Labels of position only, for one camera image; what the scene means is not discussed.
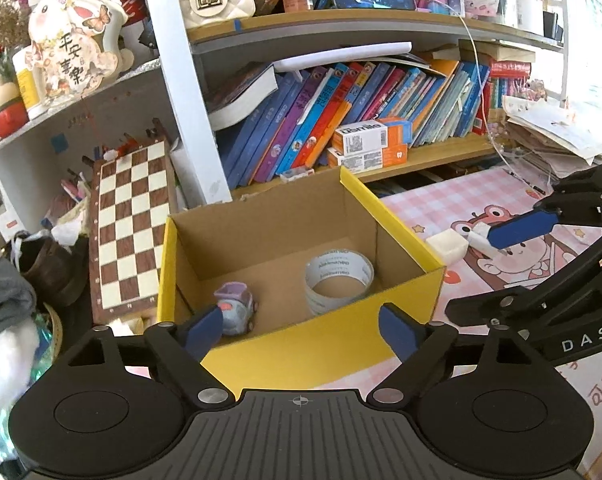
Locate white eraser block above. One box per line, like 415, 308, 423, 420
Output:
425, 229, 469, 266

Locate grey purple toy car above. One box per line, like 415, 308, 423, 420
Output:
214, 282, 257, 337

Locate clear tape roll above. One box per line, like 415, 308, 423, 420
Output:
304, 249, 375, 316

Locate white power adapter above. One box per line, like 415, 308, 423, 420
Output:
467, 224, 507, 259

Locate pink cartoon desk mat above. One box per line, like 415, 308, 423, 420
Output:
125, 167, 602, 480

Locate black patterned pen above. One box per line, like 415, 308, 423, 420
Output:
504, 168, 546, 196

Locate pile of papers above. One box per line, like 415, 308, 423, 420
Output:
503, 96, 602, 179

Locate yellow cardboard box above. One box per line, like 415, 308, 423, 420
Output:
158, 168, 444, 393

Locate lower orange white box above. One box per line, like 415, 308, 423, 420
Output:
327, 144, 408, 174

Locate orange white box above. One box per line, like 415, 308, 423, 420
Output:
331, 117, 413, 155
327, 144, 408, 174

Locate brown white chessboard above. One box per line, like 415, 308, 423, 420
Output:
89, 139, 176, 324

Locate red thick dictionary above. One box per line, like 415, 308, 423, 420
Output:
490, 61, 531, 79

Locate upper orange white box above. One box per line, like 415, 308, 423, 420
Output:
331, 117, 413, 155

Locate small red white box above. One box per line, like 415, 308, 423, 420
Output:
279, 166, 314, 183

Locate wooden bookshelf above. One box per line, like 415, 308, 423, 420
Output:
147, 0, 565, 204

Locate white rolled paper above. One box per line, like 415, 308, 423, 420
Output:
273, 41, 413, 73

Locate lucky cat figurine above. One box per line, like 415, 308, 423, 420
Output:
26, 0, 134, 106

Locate white hanging cable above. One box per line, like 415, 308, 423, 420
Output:
413, 0, 557, 187

